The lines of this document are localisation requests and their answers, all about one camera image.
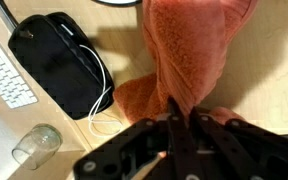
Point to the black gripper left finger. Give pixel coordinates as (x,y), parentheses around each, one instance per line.
(121,157)

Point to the orange towel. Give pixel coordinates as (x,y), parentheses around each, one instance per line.
(188,41)

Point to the clear drinking glass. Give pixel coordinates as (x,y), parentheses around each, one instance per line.
(37,146)

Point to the black zipper pouch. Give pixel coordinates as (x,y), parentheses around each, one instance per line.
(58,55)

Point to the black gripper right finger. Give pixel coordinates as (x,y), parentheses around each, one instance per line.
(252,153)

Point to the white keyboard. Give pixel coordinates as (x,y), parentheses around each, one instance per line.
(14,91)

